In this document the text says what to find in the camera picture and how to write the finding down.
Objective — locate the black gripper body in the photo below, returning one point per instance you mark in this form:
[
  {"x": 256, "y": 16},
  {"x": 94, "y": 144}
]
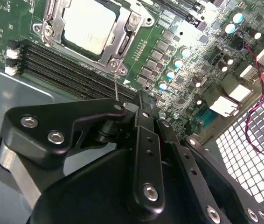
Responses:
[{"x": 87, "y": 198}]

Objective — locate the silver CPU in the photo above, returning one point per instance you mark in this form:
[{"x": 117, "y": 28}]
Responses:
[{"x": 90, "y": 28}]

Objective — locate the metal socket locking lever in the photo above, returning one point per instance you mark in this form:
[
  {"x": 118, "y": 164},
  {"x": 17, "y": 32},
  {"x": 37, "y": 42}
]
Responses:
[{"x": 115, "y": 84}]

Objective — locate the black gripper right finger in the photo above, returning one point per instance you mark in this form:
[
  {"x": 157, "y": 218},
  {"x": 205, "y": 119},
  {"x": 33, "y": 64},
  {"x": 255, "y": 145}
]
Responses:
[{"x": 190, "y": 163}]

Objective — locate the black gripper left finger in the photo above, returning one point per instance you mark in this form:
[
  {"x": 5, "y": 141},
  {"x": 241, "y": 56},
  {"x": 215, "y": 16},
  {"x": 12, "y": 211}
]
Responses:
[{"x": 41, "y": 130}]

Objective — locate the metal socket cover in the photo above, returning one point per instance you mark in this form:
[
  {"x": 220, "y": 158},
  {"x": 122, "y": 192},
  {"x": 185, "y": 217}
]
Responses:
[{"x": 57, "y": 30}]

